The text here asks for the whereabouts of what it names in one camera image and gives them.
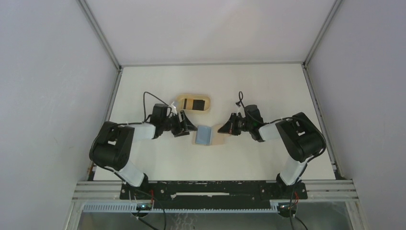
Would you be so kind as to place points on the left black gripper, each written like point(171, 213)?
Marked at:
point(175, 117)

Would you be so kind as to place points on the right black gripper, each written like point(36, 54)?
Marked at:
point(230, 127)

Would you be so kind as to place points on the beige card holder wallet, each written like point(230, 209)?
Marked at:
point(208, 136)

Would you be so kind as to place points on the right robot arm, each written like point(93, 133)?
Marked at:
point(301, 138)

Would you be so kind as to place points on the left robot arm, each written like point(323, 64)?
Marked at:
point(111, 148)

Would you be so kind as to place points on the black card in tray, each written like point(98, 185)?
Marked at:
point(198, 105)

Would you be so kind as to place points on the wooden oval tray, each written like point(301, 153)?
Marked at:
point(185, 101)

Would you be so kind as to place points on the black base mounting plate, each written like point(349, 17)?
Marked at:
point(213, 195)

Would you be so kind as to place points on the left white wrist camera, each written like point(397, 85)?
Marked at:
point(175, 107)

